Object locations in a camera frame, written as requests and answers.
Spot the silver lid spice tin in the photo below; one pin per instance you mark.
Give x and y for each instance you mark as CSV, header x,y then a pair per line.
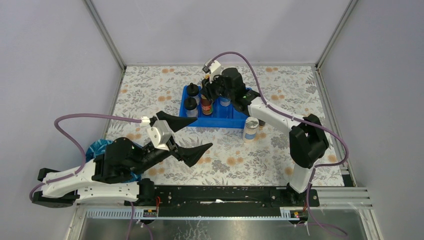
x,y
225,102
250,129

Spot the slotted cable duct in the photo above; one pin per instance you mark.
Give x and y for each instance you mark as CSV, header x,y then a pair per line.
x,y
142,214

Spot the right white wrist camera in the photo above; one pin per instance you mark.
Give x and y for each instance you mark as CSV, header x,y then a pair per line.
x,y
212,69

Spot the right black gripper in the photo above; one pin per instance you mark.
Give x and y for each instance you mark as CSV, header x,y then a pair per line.
x,y
207,88

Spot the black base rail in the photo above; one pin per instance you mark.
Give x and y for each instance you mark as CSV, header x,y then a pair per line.
x,y
222,201

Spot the green label sauce bottle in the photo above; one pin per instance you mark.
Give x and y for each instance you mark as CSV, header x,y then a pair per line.
x,y
206,106

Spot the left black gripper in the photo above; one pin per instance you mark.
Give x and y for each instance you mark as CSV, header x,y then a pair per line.
x,y
190,155

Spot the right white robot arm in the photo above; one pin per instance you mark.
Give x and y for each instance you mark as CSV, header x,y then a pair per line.
x,y
307,140

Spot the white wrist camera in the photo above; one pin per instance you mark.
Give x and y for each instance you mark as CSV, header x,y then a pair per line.
x,y
212,69
159,132

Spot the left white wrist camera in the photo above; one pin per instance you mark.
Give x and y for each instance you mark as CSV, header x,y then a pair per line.
x,y
159,132

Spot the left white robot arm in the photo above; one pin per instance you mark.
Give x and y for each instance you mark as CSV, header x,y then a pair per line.
x,y
108,176

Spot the blue patterned cloth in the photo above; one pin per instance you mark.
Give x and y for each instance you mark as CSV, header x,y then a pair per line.
x,y
98,148

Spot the blue plastic divided bin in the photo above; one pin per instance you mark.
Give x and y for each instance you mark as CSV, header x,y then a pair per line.
x,y
222,117

